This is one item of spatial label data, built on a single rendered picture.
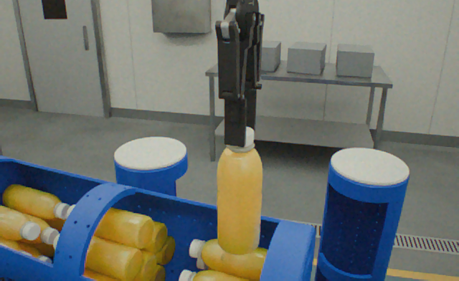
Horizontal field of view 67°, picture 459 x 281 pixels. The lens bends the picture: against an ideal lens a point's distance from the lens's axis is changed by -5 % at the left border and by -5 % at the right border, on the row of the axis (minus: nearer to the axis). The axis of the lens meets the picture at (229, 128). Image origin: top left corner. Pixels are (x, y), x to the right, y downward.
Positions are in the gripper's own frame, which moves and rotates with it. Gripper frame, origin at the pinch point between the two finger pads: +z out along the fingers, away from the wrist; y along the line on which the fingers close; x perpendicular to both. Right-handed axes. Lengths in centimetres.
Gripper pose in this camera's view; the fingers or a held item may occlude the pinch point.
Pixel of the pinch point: (240, 117)
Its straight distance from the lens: 51.8
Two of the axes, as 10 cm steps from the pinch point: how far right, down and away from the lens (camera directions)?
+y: 3.5, -3.5, 8.7
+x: -9.4, -1.4, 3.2
